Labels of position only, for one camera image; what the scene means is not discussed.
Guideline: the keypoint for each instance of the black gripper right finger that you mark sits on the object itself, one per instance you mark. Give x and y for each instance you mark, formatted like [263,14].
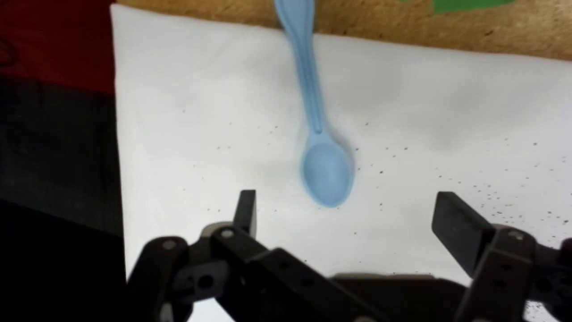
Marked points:
[506,268]

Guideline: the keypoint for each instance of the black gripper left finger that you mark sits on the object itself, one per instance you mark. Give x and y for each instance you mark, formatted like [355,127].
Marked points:
[269,279]

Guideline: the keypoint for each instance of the light blue plastic spoon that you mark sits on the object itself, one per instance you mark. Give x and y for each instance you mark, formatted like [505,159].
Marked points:
[326,172]

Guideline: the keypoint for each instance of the white table cloth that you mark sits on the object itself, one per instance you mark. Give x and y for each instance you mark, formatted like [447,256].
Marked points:
[208,118]

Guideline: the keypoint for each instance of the green tape mark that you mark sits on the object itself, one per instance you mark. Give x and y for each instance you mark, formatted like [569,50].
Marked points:
[465,4]

